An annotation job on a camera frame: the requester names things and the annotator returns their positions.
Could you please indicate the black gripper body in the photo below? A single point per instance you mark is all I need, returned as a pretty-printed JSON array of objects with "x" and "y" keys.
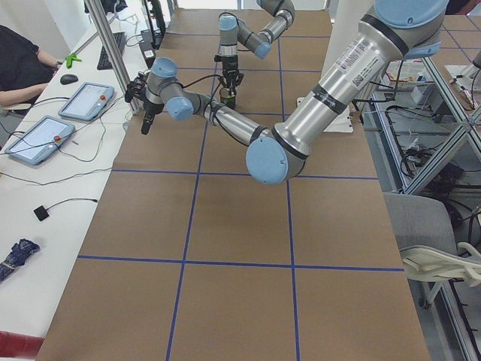
[
  {"x": 150, "y": 108},
  {"x": 230, "y": 65}
]

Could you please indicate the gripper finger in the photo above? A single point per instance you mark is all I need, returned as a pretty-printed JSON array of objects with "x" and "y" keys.
[
  {"x": 236, "y": 83},
  {"x": 150, "y": 122},
  {"x": 144, "y": 128},
  {"x": 224, "y": 88}
]

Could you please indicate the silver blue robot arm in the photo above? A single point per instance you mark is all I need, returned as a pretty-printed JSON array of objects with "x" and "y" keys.
[
  {"x": 389, "y": 31},
  {"x": 234, "y": 31}
]

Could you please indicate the black mesh pen cup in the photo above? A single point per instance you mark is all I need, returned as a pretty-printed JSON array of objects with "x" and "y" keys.
[{"x": 228, "y": 98}]

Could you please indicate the far teach pendant tablet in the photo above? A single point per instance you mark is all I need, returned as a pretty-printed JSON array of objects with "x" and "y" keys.
[{"x": 87, "y": 102}]

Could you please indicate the teach pendant tablet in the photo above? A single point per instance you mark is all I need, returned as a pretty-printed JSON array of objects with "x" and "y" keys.
[
  {"x": 40, "y": 141},
  {"x": 87, "y": 102}
]

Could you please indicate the black computer mouse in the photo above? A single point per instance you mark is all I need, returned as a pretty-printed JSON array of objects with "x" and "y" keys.
[{"x": 68, "y": 79}]

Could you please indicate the green plastic clamp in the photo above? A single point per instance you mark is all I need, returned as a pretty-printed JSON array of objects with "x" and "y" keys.
[{"x": 70, "y": 59}]

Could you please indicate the near teach pendant tablet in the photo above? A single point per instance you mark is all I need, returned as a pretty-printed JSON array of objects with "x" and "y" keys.
[{"x": 40, "y": 141}]

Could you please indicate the person in black shirt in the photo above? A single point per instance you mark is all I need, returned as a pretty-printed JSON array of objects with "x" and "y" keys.
[{"x": 26, "y": 70}]

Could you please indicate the small black pad device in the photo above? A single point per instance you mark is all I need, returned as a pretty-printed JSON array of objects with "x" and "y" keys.
[{"x": 41, "y": 213}]

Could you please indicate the brown paper table mat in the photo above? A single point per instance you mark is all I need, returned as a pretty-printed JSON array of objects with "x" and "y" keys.
[{"x": 189, "y": 258}]

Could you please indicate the folded dark blue umbrella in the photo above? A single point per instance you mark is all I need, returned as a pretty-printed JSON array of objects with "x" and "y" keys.
[{"x": 17, "y": 257}]

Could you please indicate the grey office chair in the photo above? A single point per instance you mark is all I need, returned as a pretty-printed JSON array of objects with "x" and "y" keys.
[{"x": 426, "y": 243}]

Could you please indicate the silver aluminium frame post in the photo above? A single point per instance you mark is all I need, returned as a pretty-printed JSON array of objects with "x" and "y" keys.
[{"x": 104, "y": 31}]

